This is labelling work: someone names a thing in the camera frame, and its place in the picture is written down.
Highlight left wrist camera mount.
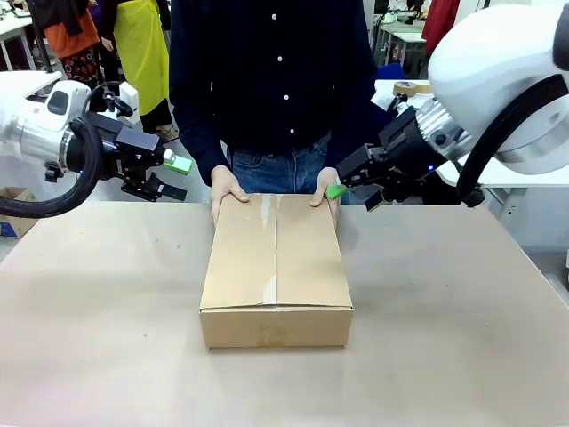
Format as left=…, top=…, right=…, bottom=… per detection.
left=86, top=81, right=140, bottom=122

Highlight person's left hand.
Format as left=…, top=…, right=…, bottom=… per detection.
left=309, top=167, right=342, bottom=224

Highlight person in yellow apron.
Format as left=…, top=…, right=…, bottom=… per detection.
left=100, top=0, right=175, bottom=135

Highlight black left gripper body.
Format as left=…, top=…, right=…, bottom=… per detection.
left=94, top=112, right=166, bottom=188

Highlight red hanging garment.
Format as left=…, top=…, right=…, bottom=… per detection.
left=421, top=0, right=461, bottom=45

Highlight brown packing tape roll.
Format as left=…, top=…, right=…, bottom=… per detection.
left=393, top=79, right=433, bottom=96

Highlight person's right forearm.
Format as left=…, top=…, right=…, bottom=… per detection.
left=170, top=97, right=233, bottom=188

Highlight white side table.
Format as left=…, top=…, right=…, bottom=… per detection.
left=0, top=69, right=63, bottom=101

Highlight brown cardboard box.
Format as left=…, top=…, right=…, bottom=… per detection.
left=198, top=192, right=355, bottom=353

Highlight white desk with legs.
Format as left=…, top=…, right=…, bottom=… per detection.
left=0, top=12, right=36, bottom=72

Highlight black sleeved arm cable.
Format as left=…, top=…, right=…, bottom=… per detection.
left=455, top=73, right=569, bottom=208
left=0, top=115, right=107, bottom=219

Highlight person in dark shirt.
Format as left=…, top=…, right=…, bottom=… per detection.
left=168, top=0, right=380, bottom=197

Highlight person's right hand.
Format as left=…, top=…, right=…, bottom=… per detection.
left=209, top=165, right=251, bottom=226

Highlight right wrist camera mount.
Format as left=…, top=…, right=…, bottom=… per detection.
left=371, top=86, right=417, bottom=119

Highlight black sleeved left arm cable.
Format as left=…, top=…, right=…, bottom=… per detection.
left=0, top=115, right=107, bottom=219

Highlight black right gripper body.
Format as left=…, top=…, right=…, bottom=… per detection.
left=336, top=108, right=430, bottom=201

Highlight person's left forearm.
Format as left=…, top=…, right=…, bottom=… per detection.
left=327, top=84, right=380, bottom=180

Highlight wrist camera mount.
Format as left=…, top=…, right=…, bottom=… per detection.
left=371, top=86, right=417, bottom=119
left=86, top=81, right=140, bottom=122

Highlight black sleeved right arm cable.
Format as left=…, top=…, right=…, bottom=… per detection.
left=455, top=73, right=569, bottom=208

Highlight person in orange top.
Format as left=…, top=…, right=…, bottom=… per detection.
left=25, top=0, right=106, bottom=90

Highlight white background desk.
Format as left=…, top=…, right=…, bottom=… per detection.
left=379, top=21, right=429, bottom=77

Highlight small cardboard floor box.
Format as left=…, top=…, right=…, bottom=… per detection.
left=0, top=186, right=39, bottom=240

